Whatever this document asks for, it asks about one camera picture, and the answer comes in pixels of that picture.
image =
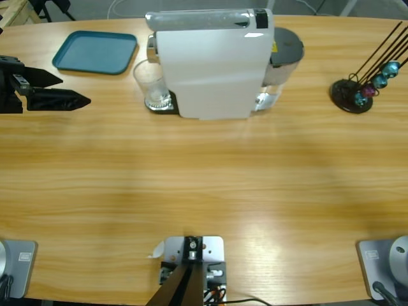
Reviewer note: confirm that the teal coffee capsule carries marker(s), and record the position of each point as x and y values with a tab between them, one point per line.
390	69
379	81
361	99

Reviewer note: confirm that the purple coffee capsule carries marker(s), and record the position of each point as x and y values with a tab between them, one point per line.
369	91

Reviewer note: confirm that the clear drinking glass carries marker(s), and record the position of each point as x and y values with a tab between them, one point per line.
151	83

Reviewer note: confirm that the teal plastic tray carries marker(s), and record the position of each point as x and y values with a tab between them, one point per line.
95	52

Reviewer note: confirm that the white mounting block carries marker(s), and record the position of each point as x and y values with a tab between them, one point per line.
213	252

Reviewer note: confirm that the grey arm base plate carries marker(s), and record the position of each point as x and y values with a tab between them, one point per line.
22	271
369	271

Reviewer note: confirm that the white paper tag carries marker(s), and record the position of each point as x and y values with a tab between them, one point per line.
157	250

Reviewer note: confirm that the black capsule stand with rods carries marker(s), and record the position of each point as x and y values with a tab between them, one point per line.
342	90

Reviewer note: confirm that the wooden crate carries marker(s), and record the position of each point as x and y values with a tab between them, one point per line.
19	12

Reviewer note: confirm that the black camera post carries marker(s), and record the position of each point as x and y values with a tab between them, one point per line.
185	287

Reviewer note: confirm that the black stand legs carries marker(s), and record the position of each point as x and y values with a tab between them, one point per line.
65	4

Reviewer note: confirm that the white capsule coffee machine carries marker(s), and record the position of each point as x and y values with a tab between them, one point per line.
210	63

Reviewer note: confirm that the grey metal leg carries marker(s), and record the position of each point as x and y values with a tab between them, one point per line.
349	6

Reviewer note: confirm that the silver drip tray grate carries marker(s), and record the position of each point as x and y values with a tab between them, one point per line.
172	106

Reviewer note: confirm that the grey water tank dark lid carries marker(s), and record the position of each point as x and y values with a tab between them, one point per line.
285	43

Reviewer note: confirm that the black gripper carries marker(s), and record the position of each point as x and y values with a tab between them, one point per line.
9	92

